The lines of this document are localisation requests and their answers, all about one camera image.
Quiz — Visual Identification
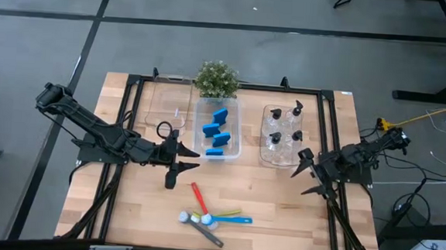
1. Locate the orange cable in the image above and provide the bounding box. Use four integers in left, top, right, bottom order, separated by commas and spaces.
377, 94, 446, 134

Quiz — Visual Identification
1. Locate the grey dish brush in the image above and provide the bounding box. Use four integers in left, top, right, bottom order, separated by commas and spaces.
175, 210, 227, 249

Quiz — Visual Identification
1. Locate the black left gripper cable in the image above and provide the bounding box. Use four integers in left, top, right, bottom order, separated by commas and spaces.
156, 120, 173, 140

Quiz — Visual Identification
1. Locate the black desk leg frame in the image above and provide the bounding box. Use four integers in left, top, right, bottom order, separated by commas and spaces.
391, 0, 446, 105

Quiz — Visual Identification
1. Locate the clear plastic bin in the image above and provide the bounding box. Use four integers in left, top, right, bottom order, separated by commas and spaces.
190, 94, 245, 163

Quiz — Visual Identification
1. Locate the white-flowered potted plant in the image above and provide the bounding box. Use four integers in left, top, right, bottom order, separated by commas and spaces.
192, 58, 242, 101

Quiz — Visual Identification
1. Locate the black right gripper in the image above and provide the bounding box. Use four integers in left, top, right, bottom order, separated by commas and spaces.
290, 147, 342, 201

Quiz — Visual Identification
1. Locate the green dish brush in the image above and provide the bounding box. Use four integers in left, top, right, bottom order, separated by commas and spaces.
189, 205, 242, 227

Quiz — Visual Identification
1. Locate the black floor stand base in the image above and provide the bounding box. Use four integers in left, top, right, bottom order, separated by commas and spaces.
376, 204, 446, 250

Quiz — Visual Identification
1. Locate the black aluminium table frame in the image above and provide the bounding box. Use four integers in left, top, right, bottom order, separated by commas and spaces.
54, 61, 392, 250

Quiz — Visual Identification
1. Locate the clear plastic tray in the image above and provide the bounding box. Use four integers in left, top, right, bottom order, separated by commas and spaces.
143, 72, 195, 136
258, 103, 307, 170

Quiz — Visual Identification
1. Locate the red dish brush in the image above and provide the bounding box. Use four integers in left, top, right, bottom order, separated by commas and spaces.
187, 181, 222, 232

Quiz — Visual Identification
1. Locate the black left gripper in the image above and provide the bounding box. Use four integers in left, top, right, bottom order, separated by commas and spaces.
153, 128, 203, 192

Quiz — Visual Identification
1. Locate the blue dish brush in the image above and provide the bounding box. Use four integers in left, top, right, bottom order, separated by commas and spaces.
200, 212, 254, 229

